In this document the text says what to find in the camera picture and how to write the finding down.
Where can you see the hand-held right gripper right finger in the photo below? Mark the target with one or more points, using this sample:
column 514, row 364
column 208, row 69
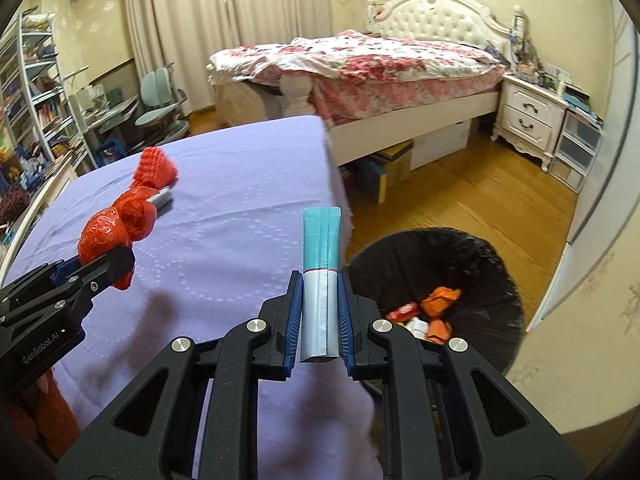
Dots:
column 345, row 325

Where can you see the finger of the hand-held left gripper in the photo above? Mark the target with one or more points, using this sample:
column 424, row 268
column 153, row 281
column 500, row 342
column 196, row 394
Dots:
column 67, row 267
column 112, row 265

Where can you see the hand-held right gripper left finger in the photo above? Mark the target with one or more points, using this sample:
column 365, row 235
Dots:
column 294, row 325

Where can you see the red plastic bag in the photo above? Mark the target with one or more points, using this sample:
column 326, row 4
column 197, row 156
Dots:
column 105, row 232

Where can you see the teal white packet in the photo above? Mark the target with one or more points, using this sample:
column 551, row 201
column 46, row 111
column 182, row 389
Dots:
column 320, row 260

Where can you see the black trash bin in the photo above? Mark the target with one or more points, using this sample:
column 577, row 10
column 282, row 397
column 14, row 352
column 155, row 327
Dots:
column 450, row 260

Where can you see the red white snack wrapper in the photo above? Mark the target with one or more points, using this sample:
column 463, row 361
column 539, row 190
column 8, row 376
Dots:
column 402, row 311

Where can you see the white paper packet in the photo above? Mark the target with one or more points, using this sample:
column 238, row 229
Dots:
column 416, row 327

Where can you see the silver printed wrapper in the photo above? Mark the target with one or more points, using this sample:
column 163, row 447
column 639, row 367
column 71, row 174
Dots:
column 161, row 198

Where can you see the orange crumpled wrapper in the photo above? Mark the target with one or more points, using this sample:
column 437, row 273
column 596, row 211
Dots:
column 439, row 330
column 440, row 300

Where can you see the red foam net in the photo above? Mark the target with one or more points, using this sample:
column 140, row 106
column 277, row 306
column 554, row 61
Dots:
column 155, row 167

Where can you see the blue storage crate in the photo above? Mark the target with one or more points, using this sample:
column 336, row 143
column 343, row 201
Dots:
column 110, row 152

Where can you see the table with lilac cloth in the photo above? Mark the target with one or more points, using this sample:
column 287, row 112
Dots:
column 225, row 210

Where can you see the blue box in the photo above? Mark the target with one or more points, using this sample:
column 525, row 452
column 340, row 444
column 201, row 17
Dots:
column 374, row 180

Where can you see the yellow black cardboard box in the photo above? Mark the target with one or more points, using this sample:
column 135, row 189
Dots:
column 397, row 160

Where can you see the white bookshelf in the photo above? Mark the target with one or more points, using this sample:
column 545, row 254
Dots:
column 35, row 85

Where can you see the pale green desk chair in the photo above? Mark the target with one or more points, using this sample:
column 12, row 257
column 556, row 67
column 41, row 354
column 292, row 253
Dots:
column 157, row 82

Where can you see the white storage box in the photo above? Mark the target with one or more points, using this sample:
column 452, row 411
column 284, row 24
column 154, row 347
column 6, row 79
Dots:
column 440, row 142

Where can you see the pink floral bedsheet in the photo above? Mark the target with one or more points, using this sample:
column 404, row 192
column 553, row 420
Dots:
column 400, row 92

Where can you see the beige curtain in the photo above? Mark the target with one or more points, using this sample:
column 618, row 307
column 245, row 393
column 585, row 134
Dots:
column 280, row 0
column 175, row 25

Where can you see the floral quilt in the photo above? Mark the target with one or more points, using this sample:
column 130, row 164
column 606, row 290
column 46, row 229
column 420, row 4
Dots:
column 380, row 52

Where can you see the white nightstand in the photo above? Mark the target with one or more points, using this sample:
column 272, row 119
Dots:
column 525, row 110

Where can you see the grey wardrobe sliding door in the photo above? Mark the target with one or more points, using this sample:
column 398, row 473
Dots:
column 600, row 185

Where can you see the clear plastic drawer unit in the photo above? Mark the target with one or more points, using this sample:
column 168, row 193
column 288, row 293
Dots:
column 575, row 145

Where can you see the bed with floral bedding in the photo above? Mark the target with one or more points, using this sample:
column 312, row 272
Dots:
column 440, row 20

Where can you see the stack of books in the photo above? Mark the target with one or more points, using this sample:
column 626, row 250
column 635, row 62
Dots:
column 582, row 105

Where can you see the pile of small bedside items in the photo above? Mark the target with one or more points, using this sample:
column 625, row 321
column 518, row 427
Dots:
column 532, row 55

